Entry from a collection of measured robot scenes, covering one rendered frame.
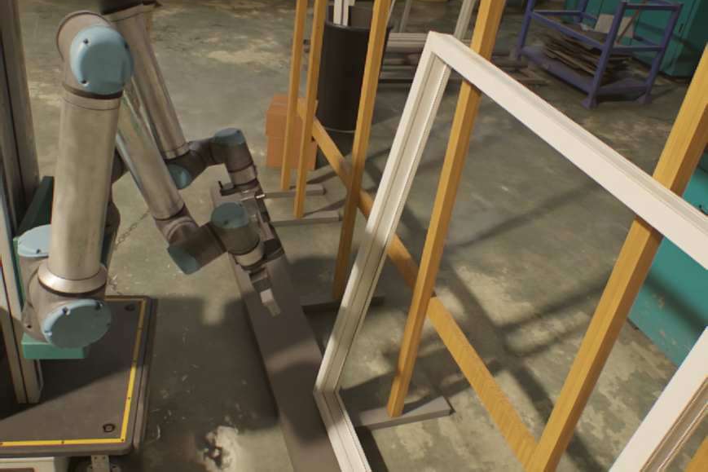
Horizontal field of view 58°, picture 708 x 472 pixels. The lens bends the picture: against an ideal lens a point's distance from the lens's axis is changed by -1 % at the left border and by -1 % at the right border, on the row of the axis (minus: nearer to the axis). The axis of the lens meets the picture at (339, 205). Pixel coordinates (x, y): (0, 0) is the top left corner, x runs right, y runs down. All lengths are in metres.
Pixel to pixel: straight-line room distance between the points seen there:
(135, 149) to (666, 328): 2.48
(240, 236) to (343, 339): 0.82
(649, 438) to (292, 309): 1.95
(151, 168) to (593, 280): 2.68
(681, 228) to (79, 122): 1.10
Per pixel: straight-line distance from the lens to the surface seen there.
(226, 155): 2.04
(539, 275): 3.62
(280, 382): 2.61
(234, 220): 1.62
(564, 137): 1.38
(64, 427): 2.17
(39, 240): 1.73
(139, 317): 2.48
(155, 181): 1.64
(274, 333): 2.80
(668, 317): 3.26
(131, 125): 1.55
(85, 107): 1.35
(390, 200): 2.04
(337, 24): 4.44
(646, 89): 6.76
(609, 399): 3.06
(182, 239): 1.66
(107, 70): 1.31
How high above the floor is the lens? 1.95
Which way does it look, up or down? 31 degrees down
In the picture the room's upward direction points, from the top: 8 degrees clockwise
